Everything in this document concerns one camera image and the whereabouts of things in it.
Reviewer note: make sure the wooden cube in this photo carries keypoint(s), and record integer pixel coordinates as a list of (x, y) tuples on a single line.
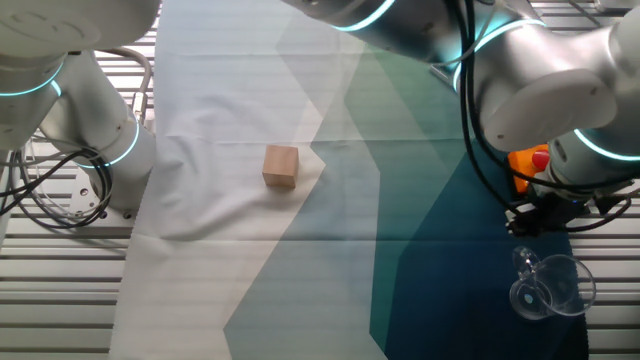
[(280, 167)]

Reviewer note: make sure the blue green white tablecloth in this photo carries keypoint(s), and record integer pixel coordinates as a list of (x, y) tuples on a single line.
[(225, 100)]

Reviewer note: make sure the clear glass mug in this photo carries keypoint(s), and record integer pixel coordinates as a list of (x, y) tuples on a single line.
[(555, 287)]

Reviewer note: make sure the orange emergency stop button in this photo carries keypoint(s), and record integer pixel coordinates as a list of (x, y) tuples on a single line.
[(520, 170)]

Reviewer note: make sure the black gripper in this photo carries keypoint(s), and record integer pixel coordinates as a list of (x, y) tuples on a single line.
[(567, 210)]

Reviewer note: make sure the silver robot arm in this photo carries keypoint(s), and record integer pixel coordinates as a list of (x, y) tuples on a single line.
[(540, 90)]

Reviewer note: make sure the metal base mounting plate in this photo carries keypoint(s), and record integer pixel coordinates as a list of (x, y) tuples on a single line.
[(82, 192)]

